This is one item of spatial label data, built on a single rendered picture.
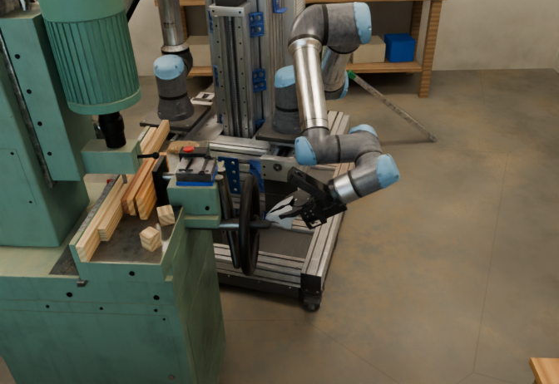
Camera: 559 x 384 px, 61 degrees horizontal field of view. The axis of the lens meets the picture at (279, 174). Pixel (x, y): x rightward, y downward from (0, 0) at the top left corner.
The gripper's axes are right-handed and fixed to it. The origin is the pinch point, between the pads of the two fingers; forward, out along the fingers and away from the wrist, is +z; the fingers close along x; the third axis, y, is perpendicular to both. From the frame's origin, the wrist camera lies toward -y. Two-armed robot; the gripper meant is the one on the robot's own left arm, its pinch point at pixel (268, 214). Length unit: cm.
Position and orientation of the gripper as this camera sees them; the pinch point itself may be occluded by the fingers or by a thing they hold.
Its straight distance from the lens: 128.0
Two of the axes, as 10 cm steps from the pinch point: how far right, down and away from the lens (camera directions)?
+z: -8.5, 4.0, 3.4
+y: 5.2, 7.3, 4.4
